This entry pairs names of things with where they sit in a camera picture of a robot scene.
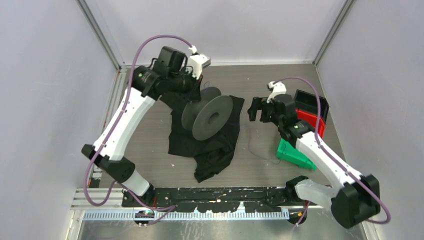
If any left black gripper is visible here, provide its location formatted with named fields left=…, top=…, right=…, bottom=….
left=169, top=67, right=204, bottom=104

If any grey plastic cable spool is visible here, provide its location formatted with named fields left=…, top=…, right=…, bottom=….
left=181, top=87, right=233, bottom=141

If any thin purple wire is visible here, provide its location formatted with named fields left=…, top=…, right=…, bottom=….
left=231, top=122, right=282, bottom=165

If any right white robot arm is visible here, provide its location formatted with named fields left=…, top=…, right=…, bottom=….
left=247, top=94, right=381, bottom=229

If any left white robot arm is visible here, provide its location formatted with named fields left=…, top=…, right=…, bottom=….
left=81, top=46, right=211, bottom=207

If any black plastic bin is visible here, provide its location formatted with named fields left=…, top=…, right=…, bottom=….
left=294, top=89, right=330, bottom=123

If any green plastic bin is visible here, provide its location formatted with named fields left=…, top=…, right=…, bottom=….
left=275, top=139, right=317, bottom=171

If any red plastic bin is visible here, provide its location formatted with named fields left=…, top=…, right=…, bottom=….
left=296, top=109, right=327, bottom=138

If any black cloth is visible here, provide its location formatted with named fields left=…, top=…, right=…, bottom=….
left=160, top=93, right=245, bottom=183

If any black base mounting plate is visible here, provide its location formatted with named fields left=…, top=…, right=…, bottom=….
left=121, top=186, right=306, bottom=213

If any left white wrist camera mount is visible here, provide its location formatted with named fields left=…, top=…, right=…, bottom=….
left=187, top=45, right=211, bottom=80

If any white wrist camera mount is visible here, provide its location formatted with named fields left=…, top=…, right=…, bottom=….
left=266, top=81, right=287, bottom=104
left=187, top=45, right=211, bottom=80

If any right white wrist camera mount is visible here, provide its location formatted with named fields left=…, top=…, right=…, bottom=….
left=266, top=81, right=287, bottom=104

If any white slotted cable duct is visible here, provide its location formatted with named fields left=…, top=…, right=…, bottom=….
left=82, top=209, right=290, bottom=221

